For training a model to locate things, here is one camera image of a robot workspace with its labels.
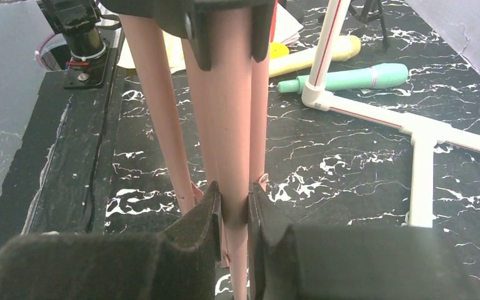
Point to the yellow sheet music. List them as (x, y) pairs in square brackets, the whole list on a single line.
[(174, 51)]

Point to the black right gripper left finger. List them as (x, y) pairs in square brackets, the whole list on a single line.
[(176, 263)]

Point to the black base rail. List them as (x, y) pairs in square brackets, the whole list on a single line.
[(49, 185)]

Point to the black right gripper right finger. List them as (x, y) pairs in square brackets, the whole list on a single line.
[(288, 260)]

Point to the white PVC pipe frame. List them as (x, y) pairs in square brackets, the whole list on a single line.
[(425, 133)]

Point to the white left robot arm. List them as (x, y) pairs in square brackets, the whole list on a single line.
[(80, 24)]

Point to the black tripod shock mount stand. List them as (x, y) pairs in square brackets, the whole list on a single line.
[(372, 10)]

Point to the pink music stand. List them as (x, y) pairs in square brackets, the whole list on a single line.
[(226, 52)]

